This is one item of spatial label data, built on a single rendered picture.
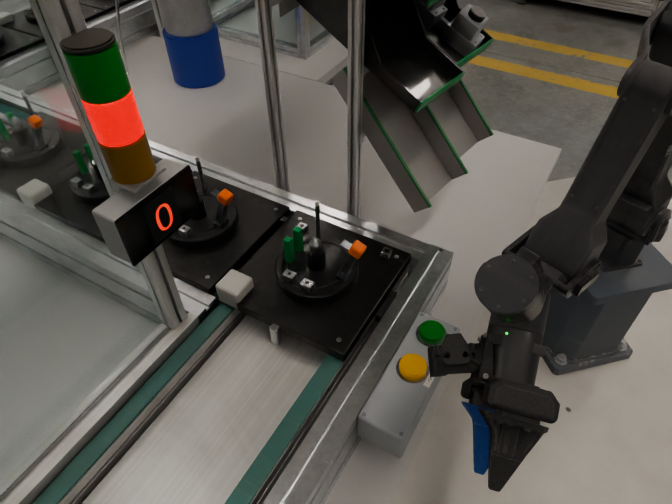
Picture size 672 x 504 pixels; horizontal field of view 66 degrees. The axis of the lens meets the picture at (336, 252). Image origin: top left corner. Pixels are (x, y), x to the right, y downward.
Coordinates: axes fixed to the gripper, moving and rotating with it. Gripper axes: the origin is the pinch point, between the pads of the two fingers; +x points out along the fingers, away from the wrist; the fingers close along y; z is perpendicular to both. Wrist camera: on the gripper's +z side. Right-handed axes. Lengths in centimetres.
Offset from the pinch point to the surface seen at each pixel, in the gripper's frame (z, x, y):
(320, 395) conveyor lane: 20.6, 1.2, -18.5
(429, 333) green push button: 7.5, -11.6, -22.3
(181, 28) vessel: 89, -79, -63
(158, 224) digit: 42.9, -14.2, 0.0
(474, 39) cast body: 11, -64, -25
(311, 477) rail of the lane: 18.3, 10.5, -11.0
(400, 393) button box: 9.8, -2.1, -18.0
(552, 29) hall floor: -46, -278, -297
